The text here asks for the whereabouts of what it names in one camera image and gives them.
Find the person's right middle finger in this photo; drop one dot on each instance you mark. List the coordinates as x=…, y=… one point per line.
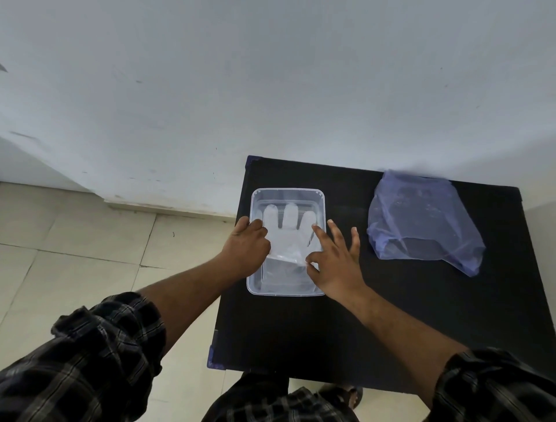
x=336, y=234

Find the person's right forearm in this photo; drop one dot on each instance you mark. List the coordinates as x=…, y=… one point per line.
x=399, y=343

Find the black sandal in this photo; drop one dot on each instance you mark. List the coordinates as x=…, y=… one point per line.
x=345, y=393

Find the person's left fingers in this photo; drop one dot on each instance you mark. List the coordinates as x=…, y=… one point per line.
x=260, y=237

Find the person's left forearm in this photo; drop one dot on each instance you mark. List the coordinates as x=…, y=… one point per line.
x=186, y=295

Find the blue plastic bag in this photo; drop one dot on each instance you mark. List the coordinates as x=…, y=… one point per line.
x=421, y=217

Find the clear plastic container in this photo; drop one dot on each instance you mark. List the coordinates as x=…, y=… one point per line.
x=282, y=284

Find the clear plastic glove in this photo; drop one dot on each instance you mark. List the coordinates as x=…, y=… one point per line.
x=289, y=234

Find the person's right thumb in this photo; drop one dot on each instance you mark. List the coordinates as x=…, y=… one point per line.
x=312, y=266

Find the person's left hand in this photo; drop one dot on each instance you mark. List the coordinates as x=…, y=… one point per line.
x=243, y=252

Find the person's right hand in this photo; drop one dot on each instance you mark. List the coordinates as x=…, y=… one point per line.
x=339, y=269

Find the blue tape table corner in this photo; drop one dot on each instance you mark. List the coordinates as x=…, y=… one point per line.
x=249, y=161
x=213, y=360

